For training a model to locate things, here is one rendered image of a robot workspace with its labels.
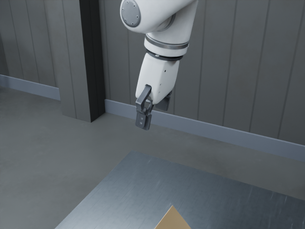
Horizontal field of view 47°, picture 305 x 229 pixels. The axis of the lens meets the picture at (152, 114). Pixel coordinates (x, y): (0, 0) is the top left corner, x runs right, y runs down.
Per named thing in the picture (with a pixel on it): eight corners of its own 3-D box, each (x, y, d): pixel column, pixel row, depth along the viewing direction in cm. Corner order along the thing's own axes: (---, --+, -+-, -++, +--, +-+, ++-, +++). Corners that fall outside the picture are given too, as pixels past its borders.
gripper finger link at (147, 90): (155, 73, 70) (152, 96, 74) (136, 89, 65) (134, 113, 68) (160, 75, 70) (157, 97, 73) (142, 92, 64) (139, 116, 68)
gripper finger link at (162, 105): (164, 77, 80) (159, 101, 83) (158, 82, 77) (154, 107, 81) (177, 82, 79) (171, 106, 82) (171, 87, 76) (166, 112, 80)
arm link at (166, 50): (159, 23, 71) (156, 37, 73) (138, 34, 64) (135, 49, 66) (196, 35, 69) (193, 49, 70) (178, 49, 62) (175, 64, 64)
